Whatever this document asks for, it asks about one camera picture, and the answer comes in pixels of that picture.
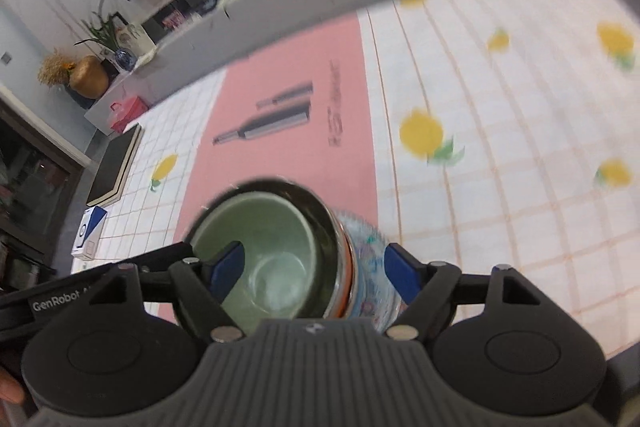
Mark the orange steel bowl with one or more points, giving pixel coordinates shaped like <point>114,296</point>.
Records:
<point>326,227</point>

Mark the person's left hand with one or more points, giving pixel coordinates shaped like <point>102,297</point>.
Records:
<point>9,389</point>

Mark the framed picture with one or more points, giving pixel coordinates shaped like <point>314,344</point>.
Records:
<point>131,34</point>

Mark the blue glass vase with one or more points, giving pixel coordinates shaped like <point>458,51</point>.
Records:
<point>124,59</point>

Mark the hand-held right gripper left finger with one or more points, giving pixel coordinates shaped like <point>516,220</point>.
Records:
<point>227,269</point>

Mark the blue and white box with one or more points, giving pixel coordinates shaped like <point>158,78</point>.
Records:
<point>90,232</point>

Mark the dried flower bunch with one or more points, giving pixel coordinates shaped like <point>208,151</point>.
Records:
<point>55,69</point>

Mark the green ceramic bowl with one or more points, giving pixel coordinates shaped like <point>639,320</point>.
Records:
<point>280,257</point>

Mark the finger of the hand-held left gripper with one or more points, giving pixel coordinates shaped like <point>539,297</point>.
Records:
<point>160,257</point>

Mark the wall switch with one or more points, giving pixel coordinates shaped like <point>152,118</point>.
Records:
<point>6,58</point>

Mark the green leafy plant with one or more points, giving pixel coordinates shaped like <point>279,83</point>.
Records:
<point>102,24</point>

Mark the black notebook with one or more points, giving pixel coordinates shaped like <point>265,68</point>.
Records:
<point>112,167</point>

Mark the pink photo card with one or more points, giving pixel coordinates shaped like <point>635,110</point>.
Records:
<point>172,19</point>

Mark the gold vase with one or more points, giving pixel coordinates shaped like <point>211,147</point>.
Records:
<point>89,77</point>

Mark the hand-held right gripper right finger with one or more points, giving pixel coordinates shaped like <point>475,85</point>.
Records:
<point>402,269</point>

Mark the lemon print checked tablecloth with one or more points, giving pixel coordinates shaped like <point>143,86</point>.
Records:
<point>500,207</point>

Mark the pink printed mat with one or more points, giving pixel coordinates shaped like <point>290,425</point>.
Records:
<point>300,147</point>

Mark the pink storage box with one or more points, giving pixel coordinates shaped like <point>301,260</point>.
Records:
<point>127,114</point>

